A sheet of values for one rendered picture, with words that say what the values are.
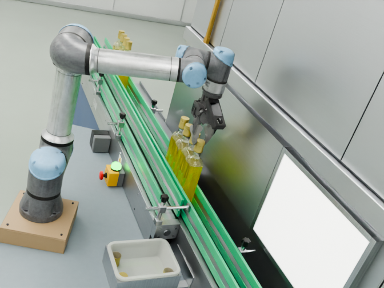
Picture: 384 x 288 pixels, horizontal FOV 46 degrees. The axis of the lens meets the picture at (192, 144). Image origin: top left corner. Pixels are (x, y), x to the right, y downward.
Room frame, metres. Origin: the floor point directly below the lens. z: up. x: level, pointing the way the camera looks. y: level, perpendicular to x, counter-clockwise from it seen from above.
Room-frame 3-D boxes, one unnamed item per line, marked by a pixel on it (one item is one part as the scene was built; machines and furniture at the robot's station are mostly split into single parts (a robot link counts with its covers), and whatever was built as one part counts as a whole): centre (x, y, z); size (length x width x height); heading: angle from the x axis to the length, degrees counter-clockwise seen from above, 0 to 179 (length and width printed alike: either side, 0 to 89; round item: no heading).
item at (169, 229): (1.31, 0.00, 0.85); 0.09 x 0.04 x 0.07; 120
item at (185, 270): (1.16, 0.02, 0.79); 0.27 x 0.17 x 0.08; 120
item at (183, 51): (1.45, 0.08, 1.45); 0.11 x 0.11 x 0.08; 11
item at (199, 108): (1.49, -0.01, 1.29); 0.09 x 0.08 x 0.12; 30
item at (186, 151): (1.52, 0.00, 0.99); 0.06 x 0.06 x 0.21; 29
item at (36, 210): (1.26, 0.45, 0.87); 0.15 x 0.15 x 0.10
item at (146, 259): (1.15, 0.05, 0.80); 0.22 x 0.17 x 0.09; 120
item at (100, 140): (1.88, 0.43, 0.79); 0.08 x 0.08 x 0.08; 30
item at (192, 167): (1.47, -0.03, 0.99); 0.06 x 0.06 x 0.21; 30
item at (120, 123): (1.80, 0.36, 0.94); 0.07 x 0.04 x 0.13; 120
